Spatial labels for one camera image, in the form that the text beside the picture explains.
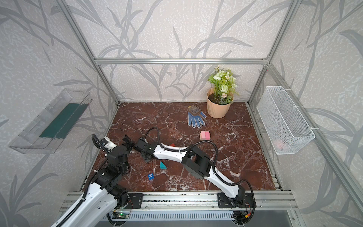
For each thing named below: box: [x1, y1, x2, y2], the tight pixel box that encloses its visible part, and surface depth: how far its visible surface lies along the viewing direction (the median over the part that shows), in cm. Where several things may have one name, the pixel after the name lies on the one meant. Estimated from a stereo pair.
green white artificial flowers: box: [207, 66, 240, 105], surface depth 98 cm
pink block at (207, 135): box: [205, 130, 211, 140], surface depth 101 cm
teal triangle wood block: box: [159, 160, 168, 170], surface depth 86 cm
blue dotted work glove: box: [187, 110, 207, 129], surface depth 110 cm
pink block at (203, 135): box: [200, 130, 206, 140], surface depth 101 cm
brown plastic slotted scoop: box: [186, 104, 206, 120], surface depth 114 cm
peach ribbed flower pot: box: [206, 87, 234, 119], surface depth 104 cm
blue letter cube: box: [148, 173, 155, 181], surface depth 82 cm
